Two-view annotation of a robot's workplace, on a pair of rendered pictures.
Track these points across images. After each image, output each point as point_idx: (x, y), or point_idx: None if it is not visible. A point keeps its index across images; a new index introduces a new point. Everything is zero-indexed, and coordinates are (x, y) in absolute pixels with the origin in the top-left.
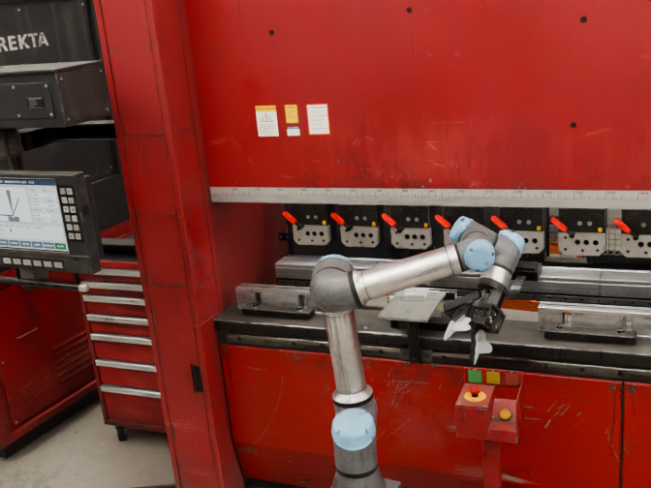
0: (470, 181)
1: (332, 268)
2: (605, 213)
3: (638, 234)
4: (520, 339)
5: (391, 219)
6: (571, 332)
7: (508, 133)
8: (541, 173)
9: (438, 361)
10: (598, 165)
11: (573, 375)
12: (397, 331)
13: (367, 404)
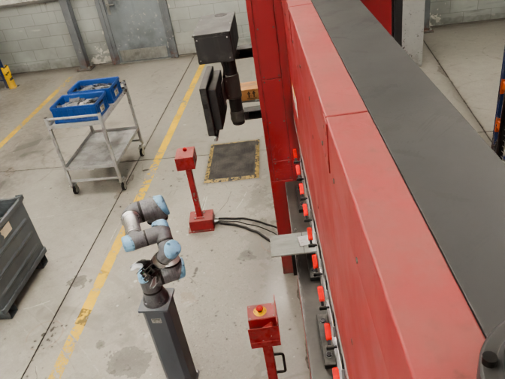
0: (311, 197)
1: (136, 204)
2: None
3: (325, 308)
4: (310, 307)
5: (302, 189)
6: (319, 328)
7: (312, 183)
8: (317, 222)
9: None
10: (322, 244)
11: None
12: None
13: (164, 268)
